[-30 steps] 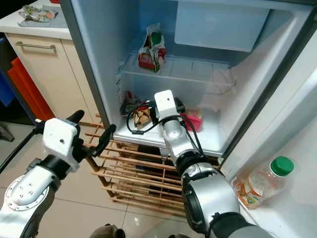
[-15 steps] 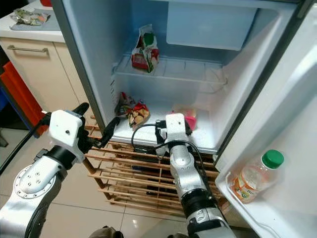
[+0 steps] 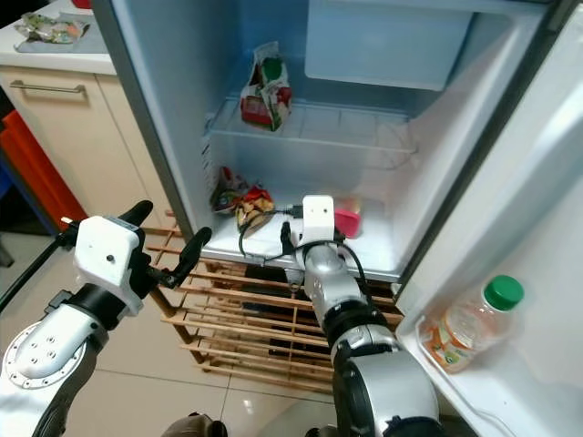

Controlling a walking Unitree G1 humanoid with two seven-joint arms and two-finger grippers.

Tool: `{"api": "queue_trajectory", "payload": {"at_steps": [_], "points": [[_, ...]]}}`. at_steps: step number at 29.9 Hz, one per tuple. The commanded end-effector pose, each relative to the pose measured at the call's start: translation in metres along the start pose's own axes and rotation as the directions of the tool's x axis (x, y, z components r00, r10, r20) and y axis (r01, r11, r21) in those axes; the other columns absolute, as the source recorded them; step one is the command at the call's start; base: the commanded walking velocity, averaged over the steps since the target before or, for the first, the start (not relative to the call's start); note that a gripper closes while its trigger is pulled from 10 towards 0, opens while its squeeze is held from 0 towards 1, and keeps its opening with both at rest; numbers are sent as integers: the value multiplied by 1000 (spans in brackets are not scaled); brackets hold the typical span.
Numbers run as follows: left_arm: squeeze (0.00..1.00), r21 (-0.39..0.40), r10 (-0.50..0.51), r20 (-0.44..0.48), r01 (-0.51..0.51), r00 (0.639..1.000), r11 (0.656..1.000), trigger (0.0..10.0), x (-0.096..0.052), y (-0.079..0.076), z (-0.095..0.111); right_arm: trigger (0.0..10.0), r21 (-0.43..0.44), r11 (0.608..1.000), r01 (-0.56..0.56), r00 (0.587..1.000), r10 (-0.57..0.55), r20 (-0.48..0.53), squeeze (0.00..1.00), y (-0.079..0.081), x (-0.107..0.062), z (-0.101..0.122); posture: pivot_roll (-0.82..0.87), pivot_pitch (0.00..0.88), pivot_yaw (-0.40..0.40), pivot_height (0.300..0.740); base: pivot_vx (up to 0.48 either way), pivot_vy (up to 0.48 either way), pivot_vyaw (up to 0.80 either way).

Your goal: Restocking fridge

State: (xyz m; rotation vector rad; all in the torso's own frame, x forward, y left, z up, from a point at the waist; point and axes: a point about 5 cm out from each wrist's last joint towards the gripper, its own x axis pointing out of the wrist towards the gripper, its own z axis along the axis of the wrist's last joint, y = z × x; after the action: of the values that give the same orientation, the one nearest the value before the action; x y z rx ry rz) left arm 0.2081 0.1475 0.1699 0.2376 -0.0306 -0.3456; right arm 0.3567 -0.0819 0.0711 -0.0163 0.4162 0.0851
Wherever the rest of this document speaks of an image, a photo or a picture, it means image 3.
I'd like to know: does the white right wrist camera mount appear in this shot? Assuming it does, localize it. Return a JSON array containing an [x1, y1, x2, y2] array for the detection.
[[301, 195, 339, 249]]

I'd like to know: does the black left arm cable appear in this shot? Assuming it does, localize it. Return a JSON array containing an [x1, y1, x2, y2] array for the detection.
[[0, 226, 81, 312]]

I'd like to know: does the red green food bag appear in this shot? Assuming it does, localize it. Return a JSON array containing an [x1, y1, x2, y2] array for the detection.
[[239, 41, 293, 134]]

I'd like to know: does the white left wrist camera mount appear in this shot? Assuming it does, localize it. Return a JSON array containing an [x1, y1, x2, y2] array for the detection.
[[74, 216, 148, 317]]

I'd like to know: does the red flat board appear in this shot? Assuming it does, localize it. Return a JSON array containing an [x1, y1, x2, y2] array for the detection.
[[0, 109, 89, 234]]

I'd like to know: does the white freezer compartment flap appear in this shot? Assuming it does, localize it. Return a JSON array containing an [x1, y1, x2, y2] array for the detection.
[[305, 0, 476, 92]]

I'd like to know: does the wooden wine rack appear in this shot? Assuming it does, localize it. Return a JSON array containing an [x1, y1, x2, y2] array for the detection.
[[146, 212, 409, 394]]

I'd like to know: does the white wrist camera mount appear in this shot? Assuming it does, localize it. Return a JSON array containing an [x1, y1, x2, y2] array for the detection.
[[74, 216, 148, 317], [301, 195, 339, 249]]

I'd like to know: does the red nut bag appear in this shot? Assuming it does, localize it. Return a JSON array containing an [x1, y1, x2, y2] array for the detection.
[[233, 185, 275, 231]]

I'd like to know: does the steel drawer handle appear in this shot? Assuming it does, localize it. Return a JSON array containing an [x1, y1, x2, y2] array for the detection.
[[8, 79, 85, 97]]

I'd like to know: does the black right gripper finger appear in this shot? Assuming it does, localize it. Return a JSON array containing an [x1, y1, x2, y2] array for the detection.
[[277, 221, 305, 267]]

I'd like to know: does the frozen vegetable packet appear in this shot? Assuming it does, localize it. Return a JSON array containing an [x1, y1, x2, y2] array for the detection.
[[16, 11, 90, 45]]

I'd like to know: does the juice bottle green cap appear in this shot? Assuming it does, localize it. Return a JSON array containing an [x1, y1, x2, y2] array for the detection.
[[417, 273, 527, 374]]

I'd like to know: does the beige kitchen cabinet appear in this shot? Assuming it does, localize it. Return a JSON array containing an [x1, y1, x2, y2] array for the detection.
[[0, 66, 181, 239]]

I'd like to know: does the blue-grey cloth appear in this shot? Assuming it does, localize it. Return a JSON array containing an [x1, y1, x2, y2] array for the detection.
[[14, 14, 99, 54]]

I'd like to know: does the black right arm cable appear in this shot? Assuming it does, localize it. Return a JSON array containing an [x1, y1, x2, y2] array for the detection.
[[237, 205, 400, 310]]

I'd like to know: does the grey fridge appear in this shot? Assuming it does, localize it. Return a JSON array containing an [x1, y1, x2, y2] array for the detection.
[[91, 0, 583, 437]]

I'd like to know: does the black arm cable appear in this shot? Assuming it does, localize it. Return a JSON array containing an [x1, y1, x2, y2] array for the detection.
[[0, 226, 81, 312], [237, 205, 400, 310]]

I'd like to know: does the clear fridge shelf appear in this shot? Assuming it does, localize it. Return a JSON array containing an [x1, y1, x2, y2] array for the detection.
[[204, 97, 420, 170]]

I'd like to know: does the colourful snack bag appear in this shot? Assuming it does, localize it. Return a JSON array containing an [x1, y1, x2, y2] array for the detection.
[[209, 166, 243, 216]]

